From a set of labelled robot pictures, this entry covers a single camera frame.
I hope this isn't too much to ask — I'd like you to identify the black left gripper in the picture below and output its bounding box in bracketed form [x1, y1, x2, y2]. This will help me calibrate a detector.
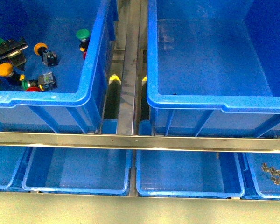
[0, 38, 28, 71]

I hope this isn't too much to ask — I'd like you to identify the yellow mushroom push button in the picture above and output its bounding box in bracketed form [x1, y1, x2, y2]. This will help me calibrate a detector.
[0, 63, 25, 86]

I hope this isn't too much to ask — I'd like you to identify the green mushroom push button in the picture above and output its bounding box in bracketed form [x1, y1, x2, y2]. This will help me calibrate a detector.
[76, 28, 90, 52]

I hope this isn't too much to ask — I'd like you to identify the blue left upper bin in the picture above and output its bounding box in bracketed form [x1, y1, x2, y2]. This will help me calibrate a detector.
[0, 0, 118, 133]

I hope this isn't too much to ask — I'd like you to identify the blue lower far-left bin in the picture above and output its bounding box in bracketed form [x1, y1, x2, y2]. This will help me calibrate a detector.
[0, 146, 32, 192]

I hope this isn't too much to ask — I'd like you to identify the blue lower left bin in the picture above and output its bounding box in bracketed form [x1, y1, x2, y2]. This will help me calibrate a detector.
[22, 147, 132, 196]

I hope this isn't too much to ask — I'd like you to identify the blue lower middle bin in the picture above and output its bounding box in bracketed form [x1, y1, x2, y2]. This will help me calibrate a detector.
[136, 150, 245, 199]

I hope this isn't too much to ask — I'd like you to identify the blue middle upper bin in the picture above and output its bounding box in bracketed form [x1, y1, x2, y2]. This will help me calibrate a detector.
[147, 0, 280, 138]

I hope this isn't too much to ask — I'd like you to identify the blue lower bin with clips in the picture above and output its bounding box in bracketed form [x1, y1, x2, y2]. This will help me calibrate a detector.
[238, 153, 280, 201]

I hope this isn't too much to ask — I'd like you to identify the pile of small black clips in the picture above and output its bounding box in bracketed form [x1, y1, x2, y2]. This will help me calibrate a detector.
[261, 163, 280, 186]

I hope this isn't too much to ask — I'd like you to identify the orange push button switch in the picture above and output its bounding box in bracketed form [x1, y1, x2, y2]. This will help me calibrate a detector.
[34, 42, 58, 67]

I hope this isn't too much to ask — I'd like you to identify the red push button switch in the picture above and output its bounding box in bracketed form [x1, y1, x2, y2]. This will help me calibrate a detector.
[26, 87, 42, 92]

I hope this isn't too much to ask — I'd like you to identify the green push button switch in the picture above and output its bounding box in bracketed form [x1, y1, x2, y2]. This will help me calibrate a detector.
[21, 72, 57, 91]

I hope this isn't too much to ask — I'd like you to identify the metal shelf rack frame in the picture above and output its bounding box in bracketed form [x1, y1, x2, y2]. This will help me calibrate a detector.
[0, 0, 280, 200]

